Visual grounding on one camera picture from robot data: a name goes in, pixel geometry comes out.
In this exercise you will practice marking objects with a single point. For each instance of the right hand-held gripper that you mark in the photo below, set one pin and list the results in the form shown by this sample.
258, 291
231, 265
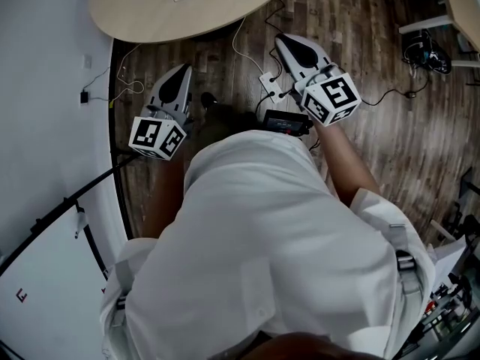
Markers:
300, 56

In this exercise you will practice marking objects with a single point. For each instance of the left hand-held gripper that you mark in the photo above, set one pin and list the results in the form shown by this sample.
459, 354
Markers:
174, 92

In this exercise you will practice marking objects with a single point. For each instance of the person's right forearm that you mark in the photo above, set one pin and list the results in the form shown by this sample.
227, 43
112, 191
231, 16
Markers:
341, 163

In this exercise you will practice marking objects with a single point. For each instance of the person's left forearm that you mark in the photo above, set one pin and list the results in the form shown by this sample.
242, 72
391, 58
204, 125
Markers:
165, 197

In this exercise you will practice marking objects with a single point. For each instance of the person's black shoe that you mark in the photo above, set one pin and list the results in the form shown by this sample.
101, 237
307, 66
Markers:
207, 99

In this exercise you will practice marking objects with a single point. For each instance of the white power strip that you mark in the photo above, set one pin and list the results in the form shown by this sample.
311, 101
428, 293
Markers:
272, 87

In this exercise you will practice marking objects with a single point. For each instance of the person's dark trouser leg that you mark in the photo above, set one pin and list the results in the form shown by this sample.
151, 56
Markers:
225, 124

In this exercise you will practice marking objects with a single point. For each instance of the black power supply box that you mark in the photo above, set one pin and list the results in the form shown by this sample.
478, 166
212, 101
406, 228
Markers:
287, 122

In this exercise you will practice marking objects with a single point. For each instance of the round wooden table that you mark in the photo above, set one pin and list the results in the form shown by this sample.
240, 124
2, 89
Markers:
150, 13

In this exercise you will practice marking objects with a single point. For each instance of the black stand pole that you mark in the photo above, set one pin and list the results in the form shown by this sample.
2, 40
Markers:
56, 204

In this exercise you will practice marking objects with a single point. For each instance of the light wooden desk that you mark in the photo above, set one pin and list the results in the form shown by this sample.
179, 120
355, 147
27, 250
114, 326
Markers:
463, 9

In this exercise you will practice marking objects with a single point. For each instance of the person's white shirt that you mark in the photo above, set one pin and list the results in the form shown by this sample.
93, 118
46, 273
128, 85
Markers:
262, 238

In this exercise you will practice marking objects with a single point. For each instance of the white board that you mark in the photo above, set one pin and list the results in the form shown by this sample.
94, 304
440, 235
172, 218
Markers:
45, 276

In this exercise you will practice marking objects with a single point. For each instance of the black wall adapter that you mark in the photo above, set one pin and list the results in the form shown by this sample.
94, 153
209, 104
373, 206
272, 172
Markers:
84, 97

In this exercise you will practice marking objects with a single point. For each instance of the white wall socket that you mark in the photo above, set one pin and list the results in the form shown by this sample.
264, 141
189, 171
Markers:
87, 61

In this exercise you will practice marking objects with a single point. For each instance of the white desk frame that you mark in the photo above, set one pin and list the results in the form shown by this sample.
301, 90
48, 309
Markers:
425, 23

